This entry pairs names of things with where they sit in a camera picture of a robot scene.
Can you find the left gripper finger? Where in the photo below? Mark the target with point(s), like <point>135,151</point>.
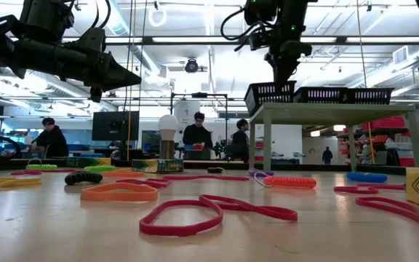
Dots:
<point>118,83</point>
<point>116,67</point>

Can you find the green coil wristband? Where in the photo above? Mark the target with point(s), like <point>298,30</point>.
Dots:
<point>100,169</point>
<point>44,167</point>

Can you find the orange rubber band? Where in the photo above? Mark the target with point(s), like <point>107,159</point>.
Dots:
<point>122,174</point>
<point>118,196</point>

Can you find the black coil wristband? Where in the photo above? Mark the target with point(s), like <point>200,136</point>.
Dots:
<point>84,177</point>
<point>214,170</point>

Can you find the purple coil wristband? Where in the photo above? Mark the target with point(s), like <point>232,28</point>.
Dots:
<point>252,171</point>

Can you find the orange-red coil wristband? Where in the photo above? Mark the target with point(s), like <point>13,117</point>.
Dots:
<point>291,182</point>

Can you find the yellow rubber band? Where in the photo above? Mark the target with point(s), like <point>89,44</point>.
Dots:
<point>124,169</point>
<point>20,182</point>

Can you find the black background robot arm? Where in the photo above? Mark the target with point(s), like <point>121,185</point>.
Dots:
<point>221,149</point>

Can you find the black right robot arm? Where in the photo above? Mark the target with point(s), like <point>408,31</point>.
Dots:
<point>293,11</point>

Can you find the black computer monitor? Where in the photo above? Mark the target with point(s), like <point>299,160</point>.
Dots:
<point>111,125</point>

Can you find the green perforated metal shelf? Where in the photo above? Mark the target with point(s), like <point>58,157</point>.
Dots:
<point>326,109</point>

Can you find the brass lamp with white bulb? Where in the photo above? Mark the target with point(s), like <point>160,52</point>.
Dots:
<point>168,125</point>

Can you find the person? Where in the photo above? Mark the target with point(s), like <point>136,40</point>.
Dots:
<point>239,142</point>
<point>327,156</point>
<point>196,136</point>
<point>53,142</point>

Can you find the black storage rack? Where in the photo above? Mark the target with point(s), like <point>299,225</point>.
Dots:
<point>377,130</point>

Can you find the red storage bins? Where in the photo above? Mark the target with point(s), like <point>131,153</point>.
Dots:
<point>387,123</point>

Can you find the white ceiling vent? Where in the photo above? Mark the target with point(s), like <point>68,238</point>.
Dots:
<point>401,55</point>

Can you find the blue coil wristband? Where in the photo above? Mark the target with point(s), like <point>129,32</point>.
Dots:
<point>366,177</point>

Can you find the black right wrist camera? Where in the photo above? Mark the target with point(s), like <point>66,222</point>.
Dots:
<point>264,40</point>

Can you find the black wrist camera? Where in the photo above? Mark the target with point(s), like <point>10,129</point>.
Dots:
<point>93,40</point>
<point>264,40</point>

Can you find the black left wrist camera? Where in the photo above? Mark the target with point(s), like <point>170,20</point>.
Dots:
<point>93,40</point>

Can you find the black horizontal frame bar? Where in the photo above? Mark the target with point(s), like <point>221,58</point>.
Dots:
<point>147,40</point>

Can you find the silver ventilation duct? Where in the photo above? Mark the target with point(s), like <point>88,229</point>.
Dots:
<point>387,72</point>
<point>122,25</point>

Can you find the black overhead camera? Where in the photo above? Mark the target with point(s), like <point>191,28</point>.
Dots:
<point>191,66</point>

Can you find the black table edge rail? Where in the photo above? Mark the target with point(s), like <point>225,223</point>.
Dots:
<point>304,167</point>

